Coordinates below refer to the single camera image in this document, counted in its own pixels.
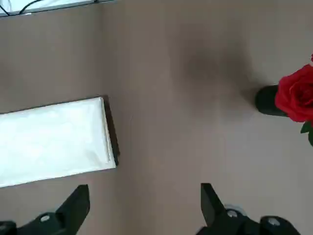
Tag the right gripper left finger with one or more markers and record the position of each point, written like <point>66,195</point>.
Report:
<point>71,210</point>

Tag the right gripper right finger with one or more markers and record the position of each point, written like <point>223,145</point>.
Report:
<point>212,210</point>

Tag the cream tablecloth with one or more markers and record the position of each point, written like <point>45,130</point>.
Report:
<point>49,142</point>

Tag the black vase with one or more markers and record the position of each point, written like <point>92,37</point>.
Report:
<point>266,100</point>

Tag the green rose leaf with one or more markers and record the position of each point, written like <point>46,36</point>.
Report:
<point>308,132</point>

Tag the red artificial rose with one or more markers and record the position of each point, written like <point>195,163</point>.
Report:
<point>296,95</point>

